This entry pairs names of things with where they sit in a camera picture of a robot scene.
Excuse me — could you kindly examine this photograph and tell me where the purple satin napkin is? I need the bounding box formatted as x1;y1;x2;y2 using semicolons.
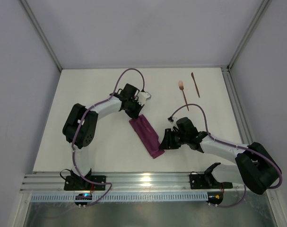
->
129;114;165;159

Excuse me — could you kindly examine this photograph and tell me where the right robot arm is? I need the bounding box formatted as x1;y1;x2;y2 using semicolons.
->
159;117;282;195

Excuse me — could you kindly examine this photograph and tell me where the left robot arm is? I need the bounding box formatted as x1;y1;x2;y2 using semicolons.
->
62;84;151;191

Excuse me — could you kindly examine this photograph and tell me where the copper fork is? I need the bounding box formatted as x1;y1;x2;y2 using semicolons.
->
178;80;189;111

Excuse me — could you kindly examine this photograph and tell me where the copper knife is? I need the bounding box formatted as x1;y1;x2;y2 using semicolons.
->
191;72;200;98

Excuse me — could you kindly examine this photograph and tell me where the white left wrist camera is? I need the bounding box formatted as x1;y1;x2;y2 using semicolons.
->
137;91;151;106

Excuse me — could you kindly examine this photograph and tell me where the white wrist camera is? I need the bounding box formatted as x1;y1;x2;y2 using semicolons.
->
167;116;178;123
137;91;151;106

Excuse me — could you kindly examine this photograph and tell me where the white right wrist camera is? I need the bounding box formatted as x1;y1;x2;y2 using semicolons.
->
167;116;178;123

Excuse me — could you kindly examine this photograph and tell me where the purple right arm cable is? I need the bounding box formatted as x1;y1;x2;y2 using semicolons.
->
170;103;283;209

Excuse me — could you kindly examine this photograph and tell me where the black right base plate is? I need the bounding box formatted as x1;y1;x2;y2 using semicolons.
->
189;172;233;190

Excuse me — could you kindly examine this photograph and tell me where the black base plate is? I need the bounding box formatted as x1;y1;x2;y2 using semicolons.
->
189;172;233;190
64;175;106;191

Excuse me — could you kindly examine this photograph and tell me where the aluminium right side rail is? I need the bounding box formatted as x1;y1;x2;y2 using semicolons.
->
220;66;262;171

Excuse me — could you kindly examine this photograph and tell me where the aluminium rail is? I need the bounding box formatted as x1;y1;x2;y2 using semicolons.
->
20;171;243;193
220;66;262;171

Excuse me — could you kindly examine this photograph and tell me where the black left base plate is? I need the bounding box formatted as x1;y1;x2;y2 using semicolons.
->
64;175;106;191

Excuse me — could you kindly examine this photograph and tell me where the aluminium front rail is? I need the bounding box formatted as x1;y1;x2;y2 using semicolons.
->
20;171;243;193

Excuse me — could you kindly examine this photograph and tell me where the slotted grey cable duct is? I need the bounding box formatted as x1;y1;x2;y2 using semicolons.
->
30;192;209;202

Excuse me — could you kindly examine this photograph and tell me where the aluminium left corner post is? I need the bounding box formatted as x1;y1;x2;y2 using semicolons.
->
18;0;63;72

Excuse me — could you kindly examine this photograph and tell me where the aluminium corner post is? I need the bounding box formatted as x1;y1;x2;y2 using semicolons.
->
18;0;63;72
227;0;272;71

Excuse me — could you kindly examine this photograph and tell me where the aluminium right corner post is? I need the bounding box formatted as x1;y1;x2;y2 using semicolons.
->
227;0;272;71

